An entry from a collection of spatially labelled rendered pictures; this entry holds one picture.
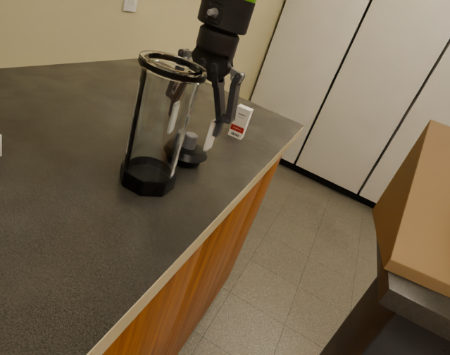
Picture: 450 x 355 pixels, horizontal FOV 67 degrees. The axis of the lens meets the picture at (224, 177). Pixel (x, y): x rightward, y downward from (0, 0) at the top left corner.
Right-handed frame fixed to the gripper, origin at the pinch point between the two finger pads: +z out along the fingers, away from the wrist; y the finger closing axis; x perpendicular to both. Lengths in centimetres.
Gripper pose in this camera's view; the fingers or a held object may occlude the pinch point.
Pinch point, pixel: (193, 129)
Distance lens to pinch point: 72.6
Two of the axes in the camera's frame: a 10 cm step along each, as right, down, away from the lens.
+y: 8.7, 4.4, -2.3
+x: 4.0, -3.5, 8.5
